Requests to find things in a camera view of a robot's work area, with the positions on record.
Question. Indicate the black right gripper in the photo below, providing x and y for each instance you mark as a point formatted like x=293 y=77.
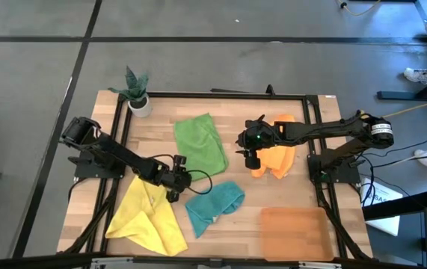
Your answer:
x=252 y=136

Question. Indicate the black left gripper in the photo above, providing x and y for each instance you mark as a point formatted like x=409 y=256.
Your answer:
x=174 y=179

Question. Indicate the green microfiber towel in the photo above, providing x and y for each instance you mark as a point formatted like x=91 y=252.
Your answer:
x=202 y=145

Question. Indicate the teal microfiber towel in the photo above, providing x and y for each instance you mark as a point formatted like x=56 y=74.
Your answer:
x=213 y=203

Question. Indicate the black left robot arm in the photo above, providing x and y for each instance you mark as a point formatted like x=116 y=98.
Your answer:
x=116 y=153

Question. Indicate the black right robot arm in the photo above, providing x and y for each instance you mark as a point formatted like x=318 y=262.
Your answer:
x=329 y=129

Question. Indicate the orange microfiber towel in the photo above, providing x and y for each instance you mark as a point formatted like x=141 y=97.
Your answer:
x=276 y=158

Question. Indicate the yellow microfiber towel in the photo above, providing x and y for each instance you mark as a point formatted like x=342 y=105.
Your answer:
x=142 y=220

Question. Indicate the orange plastic basket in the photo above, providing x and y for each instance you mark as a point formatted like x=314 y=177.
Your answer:
x=295 y=233

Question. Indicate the potted plant in grey pot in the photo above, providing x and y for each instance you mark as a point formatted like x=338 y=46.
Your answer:
x=140 y=108

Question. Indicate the silver aluminium bar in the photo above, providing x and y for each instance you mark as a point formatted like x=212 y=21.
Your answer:
x=123 y=261

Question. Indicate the white printed box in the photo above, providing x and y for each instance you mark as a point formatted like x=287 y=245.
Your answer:
x=387 y=226

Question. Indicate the black horizontal bar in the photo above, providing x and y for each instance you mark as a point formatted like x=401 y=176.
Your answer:
x=30 y=263

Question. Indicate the black beam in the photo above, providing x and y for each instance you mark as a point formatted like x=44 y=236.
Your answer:
x=404 y=203

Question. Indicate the black desk base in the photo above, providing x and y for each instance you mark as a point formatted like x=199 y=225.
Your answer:
x=404 y=95

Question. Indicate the black table-level camera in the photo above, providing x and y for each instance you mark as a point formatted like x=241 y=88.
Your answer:
x=270 y=90

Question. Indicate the black metal table frame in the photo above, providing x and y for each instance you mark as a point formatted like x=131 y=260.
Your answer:
x=175 y=95

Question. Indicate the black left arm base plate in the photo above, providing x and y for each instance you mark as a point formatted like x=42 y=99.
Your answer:
x=86 y=172

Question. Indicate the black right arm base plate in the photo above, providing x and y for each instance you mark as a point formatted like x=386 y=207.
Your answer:
x=349 y=175

